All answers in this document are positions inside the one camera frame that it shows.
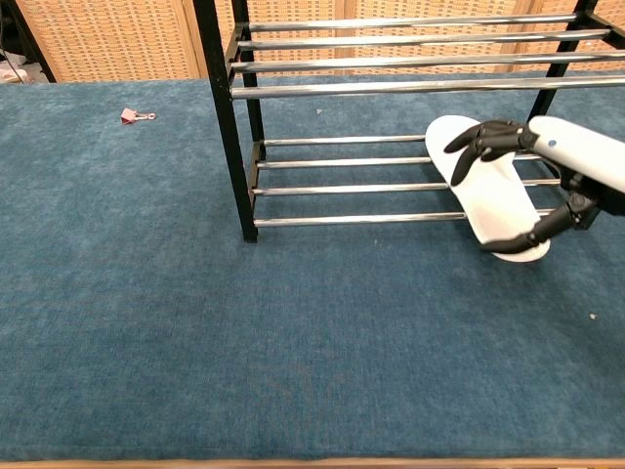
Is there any pink binder clip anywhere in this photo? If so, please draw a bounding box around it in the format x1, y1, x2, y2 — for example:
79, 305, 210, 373
119, 107, 157, 127

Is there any woven wood-framed folding screen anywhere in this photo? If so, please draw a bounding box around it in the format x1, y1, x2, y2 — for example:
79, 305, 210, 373
14, 0, 625, 84

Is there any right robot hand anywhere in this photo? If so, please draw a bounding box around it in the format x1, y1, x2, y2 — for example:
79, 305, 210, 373
442, 114, 625, 255

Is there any black frame chrome shoe rack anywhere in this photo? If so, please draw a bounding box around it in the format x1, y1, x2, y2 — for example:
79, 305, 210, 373
192, 0, 625, 244

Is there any blue carpet mat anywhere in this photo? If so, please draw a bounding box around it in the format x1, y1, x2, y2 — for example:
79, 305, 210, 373
0, 71, 625, 463

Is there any white slipper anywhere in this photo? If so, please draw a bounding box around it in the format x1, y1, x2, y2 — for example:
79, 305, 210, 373
423, 114, 554, 266

